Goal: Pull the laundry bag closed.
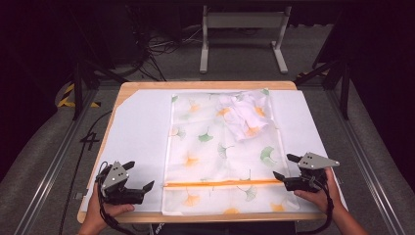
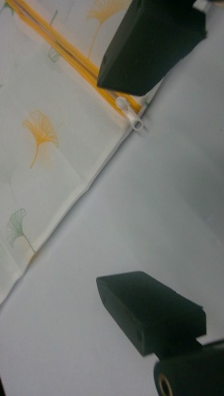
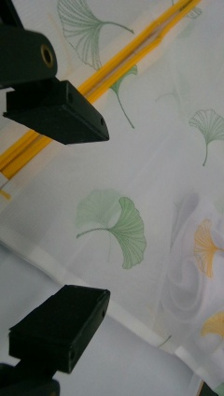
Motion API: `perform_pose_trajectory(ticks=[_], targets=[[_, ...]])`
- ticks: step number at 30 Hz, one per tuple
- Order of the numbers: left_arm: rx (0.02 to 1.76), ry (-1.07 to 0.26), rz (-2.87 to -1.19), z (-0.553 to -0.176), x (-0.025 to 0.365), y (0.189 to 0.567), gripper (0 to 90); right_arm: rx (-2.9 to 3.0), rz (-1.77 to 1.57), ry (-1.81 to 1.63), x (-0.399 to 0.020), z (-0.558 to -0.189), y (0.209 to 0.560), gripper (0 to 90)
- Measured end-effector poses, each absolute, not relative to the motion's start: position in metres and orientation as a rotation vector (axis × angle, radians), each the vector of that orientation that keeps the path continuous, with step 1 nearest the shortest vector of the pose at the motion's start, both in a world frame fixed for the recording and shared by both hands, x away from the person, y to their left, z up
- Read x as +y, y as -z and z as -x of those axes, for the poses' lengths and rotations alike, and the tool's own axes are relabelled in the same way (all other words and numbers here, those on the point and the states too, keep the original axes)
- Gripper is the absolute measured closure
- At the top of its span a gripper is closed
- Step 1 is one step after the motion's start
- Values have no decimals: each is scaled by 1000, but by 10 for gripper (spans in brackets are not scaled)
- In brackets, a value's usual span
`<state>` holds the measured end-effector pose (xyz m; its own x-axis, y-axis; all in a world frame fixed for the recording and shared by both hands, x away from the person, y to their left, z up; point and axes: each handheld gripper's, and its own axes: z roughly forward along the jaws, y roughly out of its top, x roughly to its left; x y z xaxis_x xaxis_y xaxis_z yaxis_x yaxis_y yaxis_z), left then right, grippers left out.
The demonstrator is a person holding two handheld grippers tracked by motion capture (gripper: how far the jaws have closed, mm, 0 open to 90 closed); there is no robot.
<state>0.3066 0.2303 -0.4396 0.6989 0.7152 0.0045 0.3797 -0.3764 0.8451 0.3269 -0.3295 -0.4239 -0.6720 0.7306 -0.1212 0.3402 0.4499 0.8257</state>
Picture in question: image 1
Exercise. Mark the person's right hand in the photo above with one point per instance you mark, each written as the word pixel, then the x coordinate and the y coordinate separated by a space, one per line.
pixel 329 199

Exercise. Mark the white crumpled garment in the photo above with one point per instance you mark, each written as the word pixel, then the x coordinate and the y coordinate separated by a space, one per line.
pixel 244 116

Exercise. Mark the yellow black hazard tape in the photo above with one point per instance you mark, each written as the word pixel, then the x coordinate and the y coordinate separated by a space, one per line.
pixel 67 94

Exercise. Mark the white table sheet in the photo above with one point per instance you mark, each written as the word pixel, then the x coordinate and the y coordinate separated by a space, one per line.
pixel 140 130

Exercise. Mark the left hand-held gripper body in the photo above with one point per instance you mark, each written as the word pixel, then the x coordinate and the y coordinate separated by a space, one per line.
pixel 115 178

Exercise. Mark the black metal stand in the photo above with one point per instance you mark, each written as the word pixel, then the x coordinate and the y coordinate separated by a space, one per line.
pixel 344 88
pixel 78 84

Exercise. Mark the wooden table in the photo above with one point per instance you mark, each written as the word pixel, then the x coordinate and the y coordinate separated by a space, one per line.
pixel 208 84

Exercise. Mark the leaf print mesh laundry bag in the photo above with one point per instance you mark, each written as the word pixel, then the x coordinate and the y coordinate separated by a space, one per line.
pixel 208 153

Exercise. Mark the person's left hand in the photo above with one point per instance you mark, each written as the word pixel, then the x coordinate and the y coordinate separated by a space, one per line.
pixel 94 215

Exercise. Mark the white metal table frame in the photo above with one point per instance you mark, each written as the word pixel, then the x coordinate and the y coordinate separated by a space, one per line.
pixel 244 20

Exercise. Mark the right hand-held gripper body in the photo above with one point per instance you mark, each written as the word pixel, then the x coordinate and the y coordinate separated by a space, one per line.
pixel 314 160

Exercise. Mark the aluminium floor rail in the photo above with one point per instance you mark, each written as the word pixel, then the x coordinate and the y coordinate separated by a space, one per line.
pixel 49 173
pixel 368 169

